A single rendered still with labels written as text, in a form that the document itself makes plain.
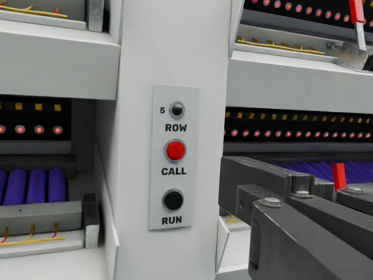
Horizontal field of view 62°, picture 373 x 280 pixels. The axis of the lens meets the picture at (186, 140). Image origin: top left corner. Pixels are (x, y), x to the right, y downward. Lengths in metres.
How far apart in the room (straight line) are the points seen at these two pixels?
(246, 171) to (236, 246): 0.20
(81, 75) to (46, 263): 0.17
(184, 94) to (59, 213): 0.16
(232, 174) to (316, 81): 0.20
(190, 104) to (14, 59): 0.14
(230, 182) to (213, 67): 0.13
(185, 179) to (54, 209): 0.13
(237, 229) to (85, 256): 0.16
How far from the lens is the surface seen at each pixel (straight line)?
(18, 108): 0.40
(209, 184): 0.28
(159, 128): 0.26
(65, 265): 0.31
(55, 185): 0.37
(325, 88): 0.36
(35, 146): 0.42
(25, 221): 0.33
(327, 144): 0.60
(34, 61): 0.26
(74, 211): 0.33
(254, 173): 0.16
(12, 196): 0.36
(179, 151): 0.26
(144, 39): 0.26
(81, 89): 0.26
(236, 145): 0.49
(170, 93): 0.26
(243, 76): 0.30
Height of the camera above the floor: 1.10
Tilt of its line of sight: 6 degrees down
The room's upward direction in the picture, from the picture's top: 3 degrees clockwise
